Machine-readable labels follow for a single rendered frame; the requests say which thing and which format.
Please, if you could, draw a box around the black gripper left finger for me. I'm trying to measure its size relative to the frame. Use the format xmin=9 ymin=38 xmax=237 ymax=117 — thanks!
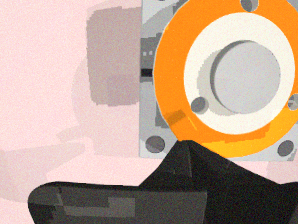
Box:
xmin=28 ymin=140 xmax=208 ymax=224

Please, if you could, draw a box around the orange round plate with holes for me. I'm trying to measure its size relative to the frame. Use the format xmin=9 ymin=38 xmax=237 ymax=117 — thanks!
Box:
xmin=153 ymin=0 xmax=298 ymax=159

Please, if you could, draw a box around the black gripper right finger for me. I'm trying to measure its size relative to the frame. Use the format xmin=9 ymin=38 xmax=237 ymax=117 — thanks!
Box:
xmin=185 ymin=140 xmax=298 ymax=224

